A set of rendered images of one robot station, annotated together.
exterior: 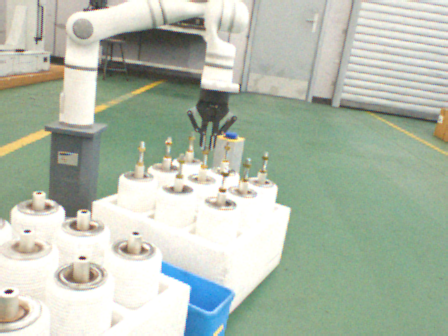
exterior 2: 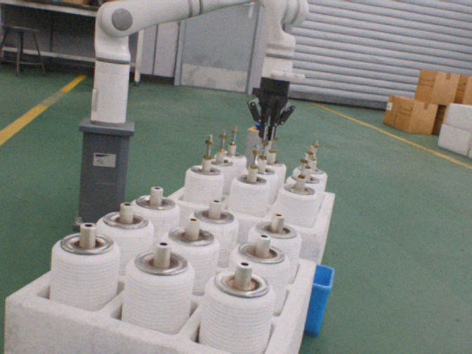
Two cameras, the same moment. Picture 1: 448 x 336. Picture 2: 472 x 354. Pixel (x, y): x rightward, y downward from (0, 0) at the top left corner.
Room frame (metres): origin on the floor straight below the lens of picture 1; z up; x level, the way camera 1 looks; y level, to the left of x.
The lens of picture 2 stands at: (-0.14, 0.39, 0.56)
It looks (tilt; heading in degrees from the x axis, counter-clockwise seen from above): 14 degrees down; 347
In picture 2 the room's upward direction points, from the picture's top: 8 degrees clockwise
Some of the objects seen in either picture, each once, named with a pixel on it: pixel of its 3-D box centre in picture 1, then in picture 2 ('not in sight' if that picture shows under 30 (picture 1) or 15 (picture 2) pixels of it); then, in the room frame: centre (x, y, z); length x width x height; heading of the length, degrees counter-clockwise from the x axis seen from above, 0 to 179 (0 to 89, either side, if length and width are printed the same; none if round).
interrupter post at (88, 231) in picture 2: not in sight; (88, 236); (0.56, 0.44, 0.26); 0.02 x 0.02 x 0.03
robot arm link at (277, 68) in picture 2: (218, 75); (281, 67); (1.09, 0.04, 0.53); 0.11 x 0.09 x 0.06; 12
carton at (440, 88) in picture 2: not in sight; (436, 87); (4.32, -2.45, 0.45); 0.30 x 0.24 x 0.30; 2
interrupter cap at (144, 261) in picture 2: not in sight; (161, 263); (0.51, 0.34, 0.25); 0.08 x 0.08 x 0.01
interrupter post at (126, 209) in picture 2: not in sight; (126, 213); (0.67, 0.39, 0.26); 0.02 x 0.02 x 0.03
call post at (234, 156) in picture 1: (223, 183); (253, 177); (1.40, -0.01, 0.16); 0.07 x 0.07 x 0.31; 64
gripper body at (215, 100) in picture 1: (213, 103); (272, 94); (1.10, 0.05, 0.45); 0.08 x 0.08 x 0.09
